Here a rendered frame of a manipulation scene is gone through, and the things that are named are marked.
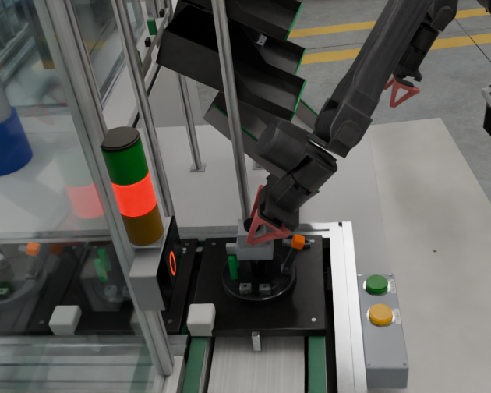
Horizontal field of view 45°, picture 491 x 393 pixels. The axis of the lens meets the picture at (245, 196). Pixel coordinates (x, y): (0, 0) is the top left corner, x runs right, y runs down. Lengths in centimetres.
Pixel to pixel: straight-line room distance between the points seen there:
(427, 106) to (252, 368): 269
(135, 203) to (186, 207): 75
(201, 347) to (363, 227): 51
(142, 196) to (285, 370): 45
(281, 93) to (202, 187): 45
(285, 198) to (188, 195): 61
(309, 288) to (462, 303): 32
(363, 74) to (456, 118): 254
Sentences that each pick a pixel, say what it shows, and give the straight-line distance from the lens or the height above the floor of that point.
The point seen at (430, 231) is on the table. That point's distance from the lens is 139.
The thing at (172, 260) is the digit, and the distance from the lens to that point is 85.
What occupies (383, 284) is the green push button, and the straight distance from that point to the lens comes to 111.
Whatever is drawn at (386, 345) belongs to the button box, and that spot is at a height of 96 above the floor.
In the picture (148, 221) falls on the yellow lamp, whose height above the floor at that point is 130.
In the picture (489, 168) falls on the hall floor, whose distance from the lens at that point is 311.
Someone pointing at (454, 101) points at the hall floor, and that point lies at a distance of 363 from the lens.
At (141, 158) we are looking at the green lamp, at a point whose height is 139.
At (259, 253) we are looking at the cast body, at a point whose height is 106.
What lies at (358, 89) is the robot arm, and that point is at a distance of 94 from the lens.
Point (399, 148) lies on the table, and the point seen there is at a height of 86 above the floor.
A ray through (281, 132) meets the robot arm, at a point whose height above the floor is 130.
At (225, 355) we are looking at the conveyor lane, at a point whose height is 92.
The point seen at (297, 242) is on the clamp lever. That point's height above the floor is 107.
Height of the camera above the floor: 178
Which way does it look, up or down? 38 degrees down
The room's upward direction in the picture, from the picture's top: 8 degrees counter-clockwise
